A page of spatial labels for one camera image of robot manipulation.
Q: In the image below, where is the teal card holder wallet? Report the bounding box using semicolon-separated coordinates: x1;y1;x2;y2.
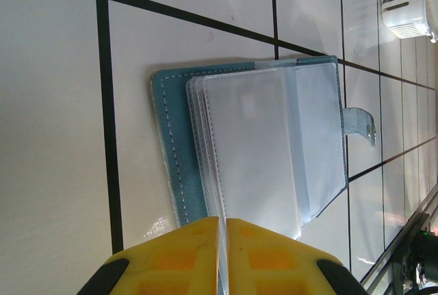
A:
149;54;379;243

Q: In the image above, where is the grey credit card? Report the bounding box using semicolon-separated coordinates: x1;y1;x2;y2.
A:
205;72;298;238

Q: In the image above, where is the black-yellow left gripper left finger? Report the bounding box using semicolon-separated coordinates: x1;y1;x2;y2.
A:
80;216;220;295

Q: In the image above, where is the black-yellow left gripper right finger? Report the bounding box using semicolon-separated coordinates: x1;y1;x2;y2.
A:
227;218;370;295

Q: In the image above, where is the aluminium mounting rail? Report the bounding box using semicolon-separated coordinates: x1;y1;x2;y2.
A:
361;185;438;291

